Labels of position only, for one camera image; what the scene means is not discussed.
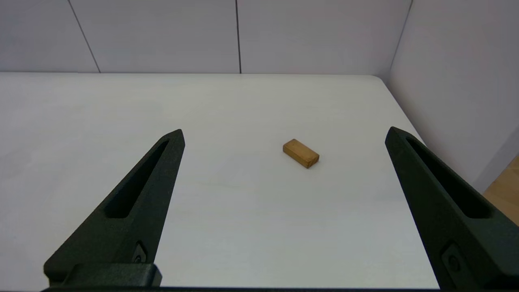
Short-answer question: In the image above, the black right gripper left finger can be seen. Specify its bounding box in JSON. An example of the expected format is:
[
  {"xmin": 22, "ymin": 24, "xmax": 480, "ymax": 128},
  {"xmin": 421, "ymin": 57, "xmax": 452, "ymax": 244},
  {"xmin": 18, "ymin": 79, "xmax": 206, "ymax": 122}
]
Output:
[{"xmin": 44, "ymin": 129, "xmax": 186, "ymax": 288}]

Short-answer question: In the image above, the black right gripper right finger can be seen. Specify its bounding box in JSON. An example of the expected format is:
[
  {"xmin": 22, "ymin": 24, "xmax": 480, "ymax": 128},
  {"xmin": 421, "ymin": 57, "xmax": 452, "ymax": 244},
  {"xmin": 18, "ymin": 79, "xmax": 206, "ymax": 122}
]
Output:
[{"xmin": 385, "ymin": 127, "xmax": 519, "ymax": 290}]

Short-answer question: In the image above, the rectangular wooden building block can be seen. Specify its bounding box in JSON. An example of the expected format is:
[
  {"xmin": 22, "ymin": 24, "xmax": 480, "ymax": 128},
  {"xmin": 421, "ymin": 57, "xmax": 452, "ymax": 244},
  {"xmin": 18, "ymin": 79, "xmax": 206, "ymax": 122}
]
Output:
[{"xmin": 283, "ymin": 139, "xmax": 320, "ymax": 169}]

